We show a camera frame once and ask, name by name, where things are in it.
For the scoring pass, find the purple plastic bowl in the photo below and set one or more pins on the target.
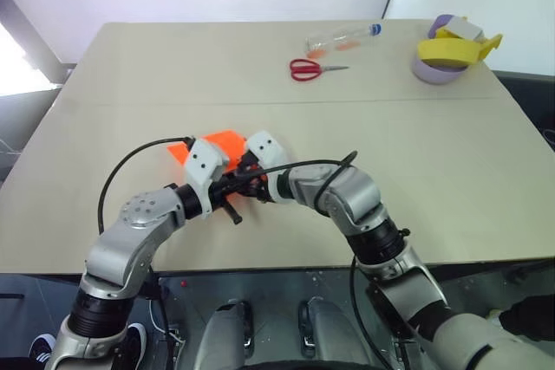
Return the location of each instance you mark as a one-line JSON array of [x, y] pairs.
[[433, 74]]

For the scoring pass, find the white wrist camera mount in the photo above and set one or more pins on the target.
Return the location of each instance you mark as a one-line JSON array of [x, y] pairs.
[[203, 162], [269, 149]]

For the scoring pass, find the clear bottle with blue cap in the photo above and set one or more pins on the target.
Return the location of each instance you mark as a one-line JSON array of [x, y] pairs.
[[338, 38]]

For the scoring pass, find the orange pouch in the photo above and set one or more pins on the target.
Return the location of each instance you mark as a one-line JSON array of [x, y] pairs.
[[225, 142]]

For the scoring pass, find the yellow plastic scoop container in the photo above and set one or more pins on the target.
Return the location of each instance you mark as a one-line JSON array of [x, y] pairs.
[[446, 51]]

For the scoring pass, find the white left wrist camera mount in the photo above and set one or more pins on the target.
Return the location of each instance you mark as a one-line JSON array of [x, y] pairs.
[[203, 162]]

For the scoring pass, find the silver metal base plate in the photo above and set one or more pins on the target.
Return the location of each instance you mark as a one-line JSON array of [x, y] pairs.
[[277, 287]]

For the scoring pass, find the black and white sneaker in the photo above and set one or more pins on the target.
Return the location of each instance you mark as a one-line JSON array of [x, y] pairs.
[[135, 342], [41, 347]]

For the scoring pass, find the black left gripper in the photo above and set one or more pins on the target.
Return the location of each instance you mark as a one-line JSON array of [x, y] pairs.
[[220, 193]]

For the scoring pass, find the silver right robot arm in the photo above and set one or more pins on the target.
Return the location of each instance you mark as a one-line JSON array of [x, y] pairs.
[[355, 201]]

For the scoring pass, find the small white box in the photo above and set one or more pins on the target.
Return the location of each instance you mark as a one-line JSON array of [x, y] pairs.
[[464, 28]]

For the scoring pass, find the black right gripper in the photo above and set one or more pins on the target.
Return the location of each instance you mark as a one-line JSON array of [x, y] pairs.
[[260, 190]]

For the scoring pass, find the black cloth object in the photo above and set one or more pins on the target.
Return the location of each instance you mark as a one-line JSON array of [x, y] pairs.
[[529, 318]]

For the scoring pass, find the purple plastic lid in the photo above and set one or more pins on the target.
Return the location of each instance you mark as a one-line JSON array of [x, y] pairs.
[[439, 24]]

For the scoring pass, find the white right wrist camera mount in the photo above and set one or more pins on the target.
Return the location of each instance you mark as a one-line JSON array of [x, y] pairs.
[[269, 149]]

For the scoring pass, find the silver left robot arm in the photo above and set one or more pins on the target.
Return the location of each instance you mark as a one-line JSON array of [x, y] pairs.
[[130, 240]]

